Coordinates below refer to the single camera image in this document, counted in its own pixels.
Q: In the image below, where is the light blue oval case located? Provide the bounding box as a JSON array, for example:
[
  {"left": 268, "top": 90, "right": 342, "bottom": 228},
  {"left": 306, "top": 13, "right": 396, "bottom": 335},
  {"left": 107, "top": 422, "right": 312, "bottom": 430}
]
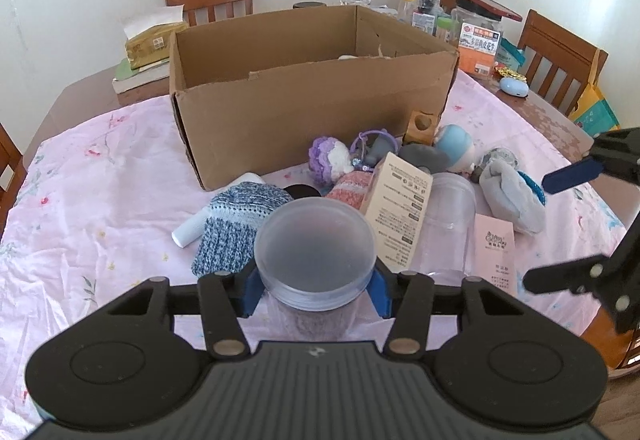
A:
[{"left": 500, "top": 76, "right": 530, "bottom": 98}]

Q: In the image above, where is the cardboard box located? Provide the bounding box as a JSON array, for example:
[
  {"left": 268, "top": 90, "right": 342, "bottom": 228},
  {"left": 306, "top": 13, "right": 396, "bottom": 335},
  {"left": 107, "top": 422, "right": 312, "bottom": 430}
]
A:
[{"left": 169, "top": 4, "right": 461, "bottom": 192}]

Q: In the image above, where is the yellow green gift bag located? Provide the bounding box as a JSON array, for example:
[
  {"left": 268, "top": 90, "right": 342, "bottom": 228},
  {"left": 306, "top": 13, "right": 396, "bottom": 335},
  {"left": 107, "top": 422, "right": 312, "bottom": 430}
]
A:
[{"left": 570, "top": 50, "right": 621, "bottom": 138}]

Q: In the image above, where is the orange-label snack jar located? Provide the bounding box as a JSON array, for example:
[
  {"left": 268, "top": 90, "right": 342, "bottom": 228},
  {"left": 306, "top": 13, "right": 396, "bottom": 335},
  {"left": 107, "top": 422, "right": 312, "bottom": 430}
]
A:
[{"left": 457, "top": 6, "right": 503, "bottom": 80}]

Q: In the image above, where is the white tube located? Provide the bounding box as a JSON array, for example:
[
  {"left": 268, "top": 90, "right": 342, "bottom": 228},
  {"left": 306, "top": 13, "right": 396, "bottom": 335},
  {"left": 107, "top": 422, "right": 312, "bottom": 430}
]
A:
[{"left": 171, "top": 172, "right": 268, "bottom": 249}]

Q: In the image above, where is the beige paper carton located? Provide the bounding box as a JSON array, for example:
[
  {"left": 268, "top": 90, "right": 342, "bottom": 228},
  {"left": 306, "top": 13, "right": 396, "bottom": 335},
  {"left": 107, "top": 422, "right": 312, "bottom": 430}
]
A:
[{"left": 360, "top": 152, "right": 435, "bottom": 273}]

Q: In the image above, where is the white sock blue trim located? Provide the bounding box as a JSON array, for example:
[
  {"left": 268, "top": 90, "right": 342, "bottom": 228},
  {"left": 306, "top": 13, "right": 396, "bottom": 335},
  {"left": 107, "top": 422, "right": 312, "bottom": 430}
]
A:
[{"left": 479, "top": 160, "right": 548, "bottom": 235}]

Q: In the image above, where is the black round object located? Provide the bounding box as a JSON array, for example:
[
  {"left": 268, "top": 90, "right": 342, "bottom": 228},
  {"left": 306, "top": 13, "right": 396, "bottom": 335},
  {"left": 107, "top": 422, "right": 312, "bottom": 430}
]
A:
[{"left": 282, "top": 184, "right": 321, "bottom": 201}]

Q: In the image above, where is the pink floral tablecloth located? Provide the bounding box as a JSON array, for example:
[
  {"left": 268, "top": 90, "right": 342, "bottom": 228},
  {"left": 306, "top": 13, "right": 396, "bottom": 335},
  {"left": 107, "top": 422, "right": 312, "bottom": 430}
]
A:
[{"left": 0, "top": 70, "right": 628, "bottom": 426}]

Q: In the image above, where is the wooden toy car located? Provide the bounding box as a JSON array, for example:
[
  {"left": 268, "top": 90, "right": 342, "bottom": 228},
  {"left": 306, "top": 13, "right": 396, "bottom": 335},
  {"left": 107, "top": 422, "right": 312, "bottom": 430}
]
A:
[{"left": 404, "top": 110, "right": 440, "bottom": 145}]

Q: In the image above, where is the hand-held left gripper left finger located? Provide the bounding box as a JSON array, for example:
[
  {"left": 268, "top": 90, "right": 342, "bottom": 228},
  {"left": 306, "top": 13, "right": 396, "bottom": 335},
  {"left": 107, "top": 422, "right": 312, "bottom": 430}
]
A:
[{"left": 92, "top": 266, "right": 265, "bottom": 361}]

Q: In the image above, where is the clear plastic jar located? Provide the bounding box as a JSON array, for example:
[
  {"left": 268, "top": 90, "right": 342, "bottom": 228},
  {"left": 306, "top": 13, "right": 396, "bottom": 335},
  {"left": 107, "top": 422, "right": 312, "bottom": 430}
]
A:
[{"left": 407, "top": 172, "right": 478, "bottom": 283}]

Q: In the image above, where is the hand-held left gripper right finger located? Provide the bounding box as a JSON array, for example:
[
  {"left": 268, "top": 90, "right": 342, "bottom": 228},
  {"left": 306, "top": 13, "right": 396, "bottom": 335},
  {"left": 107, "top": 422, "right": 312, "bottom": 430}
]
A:
[{"left": 367, "top": 266, "right": 543, "bottom": 361}]

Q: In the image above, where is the pink paper carton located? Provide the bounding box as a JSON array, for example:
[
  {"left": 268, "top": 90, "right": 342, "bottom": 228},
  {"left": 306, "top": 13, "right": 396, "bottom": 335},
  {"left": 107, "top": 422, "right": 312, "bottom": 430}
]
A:
[{"left": 472, "top": 214, "right": 518, "bottom": 298}]

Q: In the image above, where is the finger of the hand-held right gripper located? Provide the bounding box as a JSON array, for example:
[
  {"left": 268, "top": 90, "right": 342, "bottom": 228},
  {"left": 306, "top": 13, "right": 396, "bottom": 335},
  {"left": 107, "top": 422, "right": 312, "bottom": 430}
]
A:
[
  {"left": 542, "top": 126, "right": 640, "bottom": 195},
  {"left": 522, "top": 254, "right": 608, "bottom": 295}
]

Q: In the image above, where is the blue white plush toy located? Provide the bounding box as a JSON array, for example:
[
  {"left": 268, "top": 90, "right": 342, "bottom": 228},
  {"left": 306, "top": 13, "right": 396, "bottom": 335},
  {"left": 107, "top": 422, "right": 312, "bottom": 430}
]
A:
[{"left": 432, "top": 124, "right": 477, "bottom": 177}]

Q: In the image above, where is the thick book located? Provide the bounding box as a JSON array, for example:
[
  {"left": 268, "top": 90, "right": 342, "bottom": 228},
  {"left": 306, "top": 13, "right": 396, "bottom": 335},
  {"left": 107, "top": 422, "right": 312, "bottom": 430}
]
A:
[{"left": 112, "top": 67, "right": 172, "bottom": 95}]

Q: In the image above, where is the green notebook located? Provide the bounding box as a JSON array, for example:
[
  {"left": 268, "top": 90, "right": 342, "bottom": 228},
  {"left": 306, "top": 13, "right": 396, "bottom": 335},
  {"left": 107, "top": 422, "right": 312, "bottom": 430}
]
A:
[{"left": 116, "top": 57, "right": 171, "bottom": 78}]

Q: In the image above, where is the purple crochet ice cream charm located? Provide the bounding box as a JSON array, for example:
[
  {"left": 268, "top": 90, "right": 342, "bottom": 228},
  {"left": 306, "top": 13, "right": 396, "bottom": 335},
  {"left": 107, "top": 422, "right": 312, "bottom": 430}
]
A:
[{"left": 308, "top": 130, "right": 401, "bottom": 185}]

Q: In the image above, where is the yellow tissue pack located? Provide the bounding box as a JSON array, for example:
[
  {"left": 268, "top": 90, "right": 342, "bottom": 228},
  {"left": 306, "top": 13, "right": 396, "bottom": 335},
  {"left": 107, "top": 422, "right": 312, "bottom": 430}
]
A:
[{"left": 122, "top": 6, "right": 190, "bottom": 70}]

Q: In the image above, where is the frosted-lid plastic jar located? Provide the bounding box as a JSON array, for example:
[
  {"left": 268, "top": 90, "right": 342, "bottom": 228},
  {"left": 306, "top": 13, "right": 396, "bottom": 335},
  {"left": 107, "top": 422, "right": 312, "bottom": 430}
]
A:
[{"left": 253, "top": 197, "right": 377, "bottom": 343}]

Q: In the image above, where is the teal packet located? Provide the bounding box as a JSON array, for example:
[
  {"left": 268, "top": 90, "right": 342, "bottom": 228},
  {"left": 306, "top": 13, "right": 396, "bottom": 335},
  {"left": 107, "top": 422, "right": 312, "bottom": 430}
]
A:
[{"left": 495, "top": 38, "right": 527, "bottom": 70}]

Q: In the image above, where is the grey shark toy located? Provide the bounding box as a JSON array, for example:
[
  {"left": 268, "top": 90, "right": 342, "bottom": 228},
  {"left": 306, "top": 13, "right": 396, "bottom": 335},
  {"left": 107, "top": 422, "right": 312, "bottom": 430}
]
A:
[{"left": 361, "top": 134, "right": 451, "bottom": 175}]

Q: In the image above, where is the pink knit sock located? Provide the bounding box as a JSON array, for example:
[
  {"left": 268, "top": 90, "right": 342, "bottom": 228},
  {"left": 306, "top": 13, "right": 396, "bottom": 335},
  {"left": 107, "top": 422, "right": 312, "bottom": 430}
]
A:
[{"left": 324, "top": 170, "right": 373, "bottom": 213}]

